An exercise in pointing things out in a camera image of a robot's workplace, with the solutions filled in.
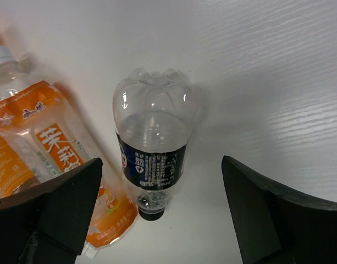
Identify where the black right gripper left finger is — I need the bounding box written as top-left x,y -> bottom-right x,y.
0,158 -> 103,263

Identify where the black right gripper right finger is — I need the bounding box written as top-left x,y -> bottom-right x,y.
222,156 -> 337,263

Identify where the clear bottle dark blue label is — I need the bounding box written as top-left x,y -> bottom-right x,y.
112,68 -> 199,221

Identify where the orange label clear tea bottle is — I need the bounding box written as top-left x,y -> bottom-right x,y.
0,46 -> 137,259

